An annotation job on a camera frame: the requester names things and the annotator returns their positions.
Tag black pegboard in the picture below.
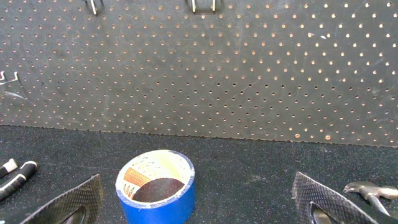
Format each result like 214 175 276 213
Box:
0 0 398 148

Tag black and white pliers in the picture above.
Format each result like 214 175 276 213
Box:
0 158 39 202

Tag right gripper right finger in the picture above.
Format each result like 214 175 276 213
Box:
291 171 398 224

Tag roll of blue tape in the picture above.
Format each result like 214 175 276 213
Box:
114 149 197 224

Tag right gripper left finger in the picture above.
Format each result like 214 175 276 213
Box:
18 174 104 224

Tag hammer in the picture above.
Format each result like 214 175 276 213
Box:
343 181 398 217

